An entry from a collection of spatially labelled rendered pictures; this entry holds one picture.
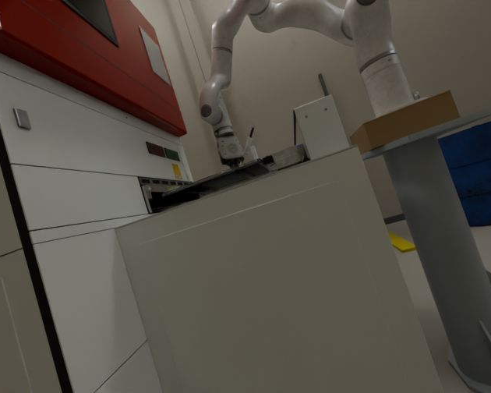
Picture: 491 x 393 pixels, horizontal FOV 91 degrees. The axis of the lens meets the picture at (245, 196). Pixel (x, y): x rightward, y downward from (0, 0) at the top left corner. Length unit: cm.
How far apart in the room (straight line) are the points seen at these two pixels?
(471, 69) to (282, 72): 226
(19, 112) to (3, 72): 9
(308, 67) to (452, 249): 326
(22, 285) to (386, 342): 72
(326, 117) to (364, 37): 45
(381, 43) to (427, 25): 326
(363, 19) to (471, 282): 88
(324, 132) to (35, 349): 73
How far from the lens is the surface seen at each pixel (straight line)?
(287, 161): 79
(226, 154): 100
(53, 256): 60
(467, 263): 102
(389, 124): 91
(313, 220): 55
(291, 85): 380
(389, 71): 100
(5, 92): 70
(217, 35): 116
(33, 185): 63
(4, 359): 71
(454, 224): 99
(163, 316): 70
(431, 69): 407
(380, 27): 104
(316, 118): 63
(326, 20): 112
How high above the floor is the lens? 76
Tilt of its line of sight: 3 degrees up
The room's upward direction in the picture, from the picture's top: 18 degrees counter-clockwise
